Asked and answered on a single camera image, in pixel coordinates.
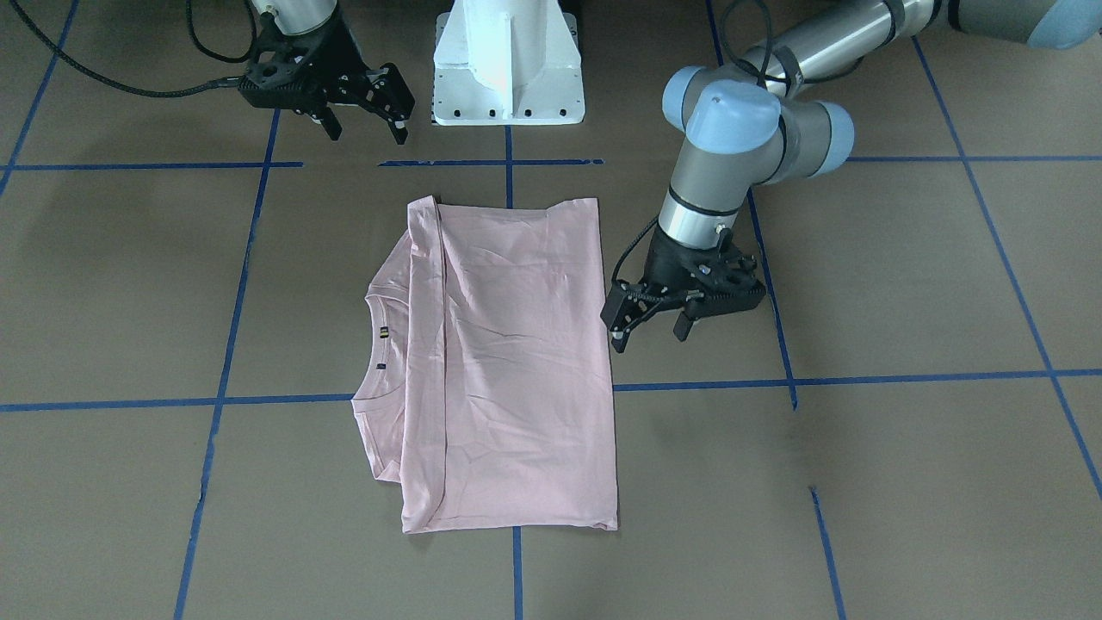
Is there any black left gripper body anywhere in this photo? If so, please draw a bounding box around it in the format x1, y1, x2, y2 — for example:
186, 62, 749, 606
601, 222, 766, 330

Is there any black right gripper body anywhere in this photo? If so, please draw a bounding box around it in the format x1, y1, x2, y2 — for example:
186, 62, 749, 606
238, 13, 372, 116

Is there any pink Snoopy t-shirt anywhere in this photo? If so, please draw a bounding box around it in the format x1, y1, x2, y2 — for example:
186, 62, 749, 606
352, 196, 619, 535

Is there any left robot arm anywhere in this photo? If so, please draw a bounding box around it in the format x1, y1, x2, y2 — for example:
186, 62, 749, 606
601, 1, 1101, 353

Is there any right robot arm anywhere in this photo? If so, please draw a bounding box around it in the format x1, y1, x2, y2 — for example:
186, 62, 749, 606
237, 1, 415, 145

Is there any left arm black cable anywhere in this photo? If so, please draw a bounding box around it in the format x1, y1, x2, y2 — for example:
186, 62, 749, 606
611, 217, 662, 285

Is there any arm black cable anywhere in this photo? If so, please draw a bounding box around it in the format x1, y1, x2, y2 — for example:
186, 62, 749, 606
9, 0, 259, 98
611, 217, 662, 285

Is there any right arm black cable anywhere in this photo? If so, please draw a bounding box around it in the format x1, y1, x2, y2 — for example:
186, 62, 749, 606
9, 0, 259, 98

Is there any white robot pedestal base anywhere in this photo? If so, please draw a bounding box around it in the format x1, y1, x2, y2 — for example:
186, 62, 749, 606
430, 1, 586, 127

